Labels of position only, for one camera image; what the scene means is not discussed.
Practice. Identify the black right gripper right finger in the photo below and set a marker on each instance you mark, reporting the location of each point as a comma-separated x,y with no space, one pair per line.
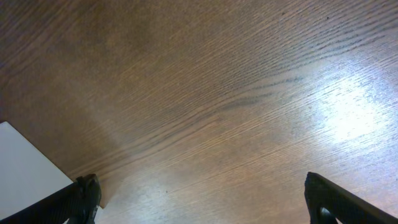
330,203

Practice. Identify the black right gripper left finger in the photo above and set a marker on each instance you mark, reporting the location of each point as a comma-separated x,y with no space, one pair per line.
76,203

